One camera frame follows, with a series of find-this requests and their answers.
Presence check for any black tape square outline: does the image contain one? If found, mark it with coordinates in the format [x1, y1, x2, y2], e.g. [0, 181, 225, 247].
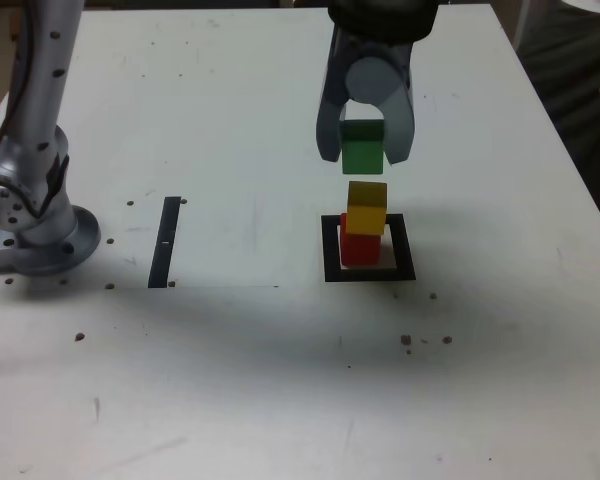
[321, 213, 417, 283]

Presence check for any person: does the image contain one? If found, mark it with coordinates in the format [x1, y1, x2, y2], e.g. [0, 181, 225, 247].
[517, 2, 600, 241]

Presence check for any green cube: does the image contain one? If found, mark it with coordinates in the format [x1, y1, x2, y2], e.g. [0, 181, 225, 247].
[339, 119, 385, 176]

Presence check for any yellow cube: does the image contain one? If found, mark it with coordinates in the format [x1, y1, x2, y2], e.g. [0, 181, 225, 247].
[345, 180, 389, 236]

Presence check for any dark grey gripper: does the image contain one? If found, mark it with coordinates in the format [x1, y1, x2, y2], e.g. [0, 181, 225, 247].
[315, 35, 416, 167]

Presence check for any red cube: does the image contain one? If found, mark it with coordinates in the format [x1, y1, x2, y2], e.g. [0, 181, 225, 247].
[339, 212, 382, 268]

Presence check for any black tape strip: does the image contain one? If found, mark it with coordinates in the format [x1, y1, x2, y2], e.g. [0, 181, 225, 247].
[147, 196, 182, 290]

